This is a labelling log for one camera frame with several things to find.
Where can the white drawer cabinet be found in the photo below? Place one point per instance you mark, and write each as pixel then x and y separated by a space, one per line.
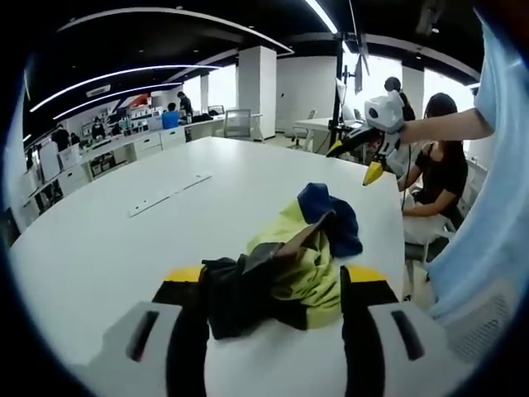
pixel 159 142

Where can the white worn device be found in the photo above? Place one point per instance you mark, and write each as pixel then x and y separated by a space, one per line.
pixel 483 322

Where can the yellow blue black garment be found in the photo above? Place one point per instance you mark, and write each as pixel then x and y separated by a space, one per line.
pixel 308 273

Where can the blue chair back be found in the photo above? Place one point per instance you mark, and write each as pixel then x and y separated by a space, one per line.
pixel 170 120

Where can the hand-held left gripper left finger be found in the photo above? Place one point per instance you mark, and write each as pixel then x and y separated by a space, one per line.
pixel 159 331

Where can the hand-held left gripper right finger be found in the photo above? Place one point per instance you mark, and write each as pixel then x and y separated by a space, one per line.
pixel 384 331

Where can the grey mesh office chair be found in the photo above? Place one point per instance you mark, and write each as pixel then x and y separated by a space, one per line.
pixel 239 124

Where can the black monitor stand pole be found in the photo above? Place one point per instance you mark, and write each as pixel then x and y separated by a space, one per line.
pixel 339 95

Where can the white office chair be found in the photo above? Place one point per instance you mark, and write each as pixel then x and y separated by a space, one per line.
pixel 303 130

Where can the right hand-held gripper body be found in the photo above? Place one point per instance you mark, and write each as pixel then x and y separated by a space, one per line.
pixel 386 113

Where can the person's light blue shirt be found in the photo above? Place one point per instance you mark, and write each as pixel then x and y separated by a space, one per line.
pixel 492 186

